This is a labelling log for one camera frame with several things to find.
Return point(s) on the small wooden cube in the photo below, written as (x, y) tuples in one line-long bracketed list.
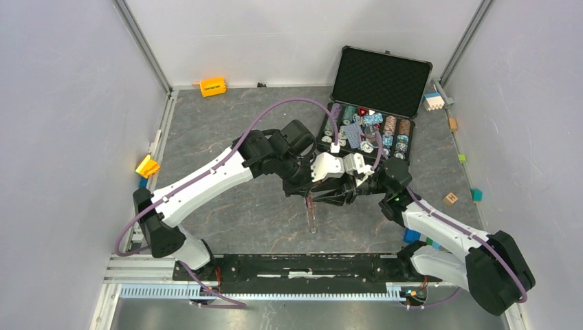
[(452, 122)]

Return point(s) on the teal small cube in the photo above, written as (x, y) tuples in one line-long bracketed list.
[(477, 195)]

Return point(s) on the blue green white brick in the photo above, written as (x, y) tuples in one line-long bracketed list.
[(410, 236)]

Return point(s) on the red handled keyring tool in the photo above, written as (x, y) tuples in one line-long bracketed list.
[(311, 216)]

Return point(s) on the yellow orange block left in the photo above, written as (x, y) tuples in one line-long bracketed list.
[(147, 166)]

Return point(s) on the white blue toy block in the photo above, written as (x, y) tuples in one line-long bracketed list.
[(433, 101)]

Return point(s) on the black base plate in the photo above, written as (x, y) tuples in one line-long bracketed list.
[(359, 273)]

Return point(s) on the wooden letter cube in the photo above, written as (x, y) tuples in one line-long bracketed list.
[(450, 199)]

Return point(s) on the white toothed cable rail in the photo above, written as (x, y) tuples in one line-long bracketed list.
[(195, 292)]

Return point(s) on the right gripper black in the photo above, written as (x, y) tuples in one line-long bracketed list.
[(346, 191)]

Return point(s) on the orange yellow toy block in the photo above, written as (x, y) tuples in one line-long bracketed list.
[(212, 87)]

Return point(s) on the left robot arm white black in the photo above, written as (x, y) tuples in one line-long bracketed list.
[(269, 152)]

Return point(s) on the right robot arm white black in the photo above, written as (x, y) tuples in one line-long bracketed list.
[(490, 267)]

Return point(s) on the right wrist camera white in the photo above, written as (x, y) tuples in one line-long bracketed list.
[(355, 166)]

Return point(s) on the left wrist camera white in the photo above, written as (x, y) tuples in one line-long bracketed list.
[(327, 165)]

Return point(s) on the blue small block left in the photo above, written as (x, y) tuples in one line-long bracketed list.
[(143, 182)]

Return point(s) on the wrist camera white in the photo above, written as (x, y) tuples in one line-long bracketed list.
[(355, 166), (327, 165)]

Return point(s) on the black poker chip case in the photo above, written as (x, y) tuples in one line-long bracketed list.
[(374, 101)]

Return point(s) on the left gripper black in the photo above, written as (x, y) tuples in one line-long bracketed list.
[(302, 188)]

